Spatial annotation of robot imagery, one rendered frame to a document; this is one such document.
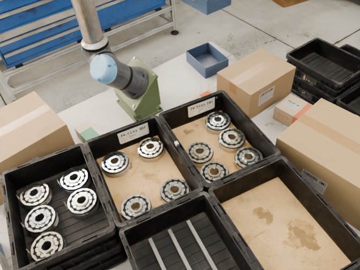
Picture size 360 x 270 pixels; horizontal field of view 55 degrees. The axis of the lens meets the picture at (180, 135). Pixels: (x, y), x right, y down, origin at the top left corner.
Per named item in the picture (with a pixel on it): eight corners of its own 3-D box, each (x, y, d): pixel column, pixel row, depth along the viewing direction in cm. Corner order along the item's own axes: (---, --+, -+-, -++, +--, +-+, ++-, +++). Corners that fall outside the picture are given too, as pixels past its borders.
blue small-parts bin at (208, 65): (186, 61, 196) (185, 50, 191) (208, 52, 201) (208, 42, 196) (205, 79, 184) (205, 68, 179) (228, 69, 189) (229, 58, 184)
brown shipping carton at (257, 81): (247, 121, 161) (250, 95, 149) (216, 98, 173) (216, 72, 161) (290, 92, 172) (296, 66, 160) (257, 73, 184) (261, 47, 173)
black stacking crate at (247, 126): (160, 134, 143) (157, 114, 135) (222, 110, 151) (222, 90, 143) (206, 208, 118) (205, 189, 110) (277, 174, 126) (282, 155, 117)
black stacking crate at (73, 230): (14, 192, 128) (0, 174, 120) (90, 162, 136) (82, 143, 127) (31, 290, 103) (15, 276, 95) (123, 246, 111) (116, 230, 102)
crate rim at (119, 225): (84, 145, 129) (82, 141, 127) (157, 118, 136) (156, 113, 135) (118, 233, 104) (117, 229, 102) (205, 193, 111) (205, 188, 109)
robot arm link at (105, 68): (119, 95, 151) (95, 85, 141) (107, 77, 158) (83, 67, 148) (135, 74, 147) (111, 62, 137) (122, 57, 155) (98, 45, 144)
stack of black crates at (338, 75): (275, 107, 245) (284, 54, 213) (303, 90, 256) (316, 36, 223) (321, 139, 222) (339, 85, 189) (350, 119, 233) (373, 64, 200)
